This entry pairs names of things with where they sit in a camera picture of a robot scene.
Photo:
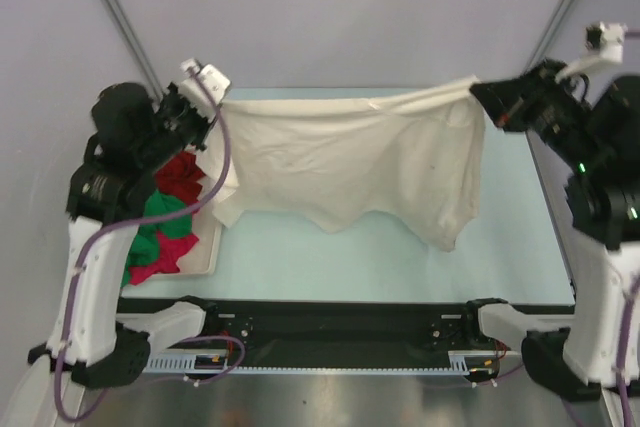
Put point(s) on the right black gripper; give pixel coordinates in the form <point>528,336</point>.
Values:
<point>501,98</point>

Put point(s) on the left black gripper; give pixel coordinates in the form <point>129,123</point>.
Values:
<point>206,122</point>

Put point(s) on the dark red t shirt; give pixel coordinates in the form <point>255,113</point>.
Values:
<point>181,178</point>

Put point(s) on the cream white t shirt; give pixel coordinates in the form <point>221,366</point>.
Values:
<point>416,156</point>

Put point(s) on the green t shirt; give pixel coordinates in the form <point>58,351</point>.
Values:
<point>176,228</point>

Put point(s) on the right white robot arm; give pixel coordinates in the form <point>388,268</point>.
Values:
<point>599,351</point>

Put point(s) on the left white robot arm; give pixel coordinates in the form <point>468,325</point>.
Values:
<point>88,342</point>

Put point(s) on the magenta pink t shirt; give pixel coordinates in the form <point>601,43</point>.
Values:
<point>155,254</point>

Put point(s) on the cream plastic tray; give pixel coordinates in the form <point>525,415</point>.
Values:
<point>201,260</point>

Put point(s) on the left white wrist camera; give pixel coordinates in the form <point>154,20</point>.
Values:
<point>204,84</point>

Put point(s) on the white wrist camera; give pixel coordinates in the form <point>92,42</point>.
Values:
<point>204,84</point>
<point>604,43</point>

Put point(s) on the right aluminium frame post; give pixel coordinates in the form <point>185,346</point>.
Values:
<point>550,32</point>

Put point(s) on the aluminium frame post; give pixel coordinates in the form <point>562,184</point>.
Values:
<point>134,46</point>
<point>550,32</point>

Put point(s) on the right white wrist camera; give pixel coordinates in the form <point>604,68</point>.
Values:
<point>604,43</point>

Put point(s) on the left aluminium frame post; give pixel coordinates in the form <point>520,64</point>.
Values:
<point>134,46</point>

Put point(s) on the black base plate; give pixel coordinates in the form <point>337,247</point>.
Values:
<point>361,334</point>

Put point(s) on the white slotted cable duct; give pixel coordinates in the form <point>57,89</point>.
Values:
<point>191,364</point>

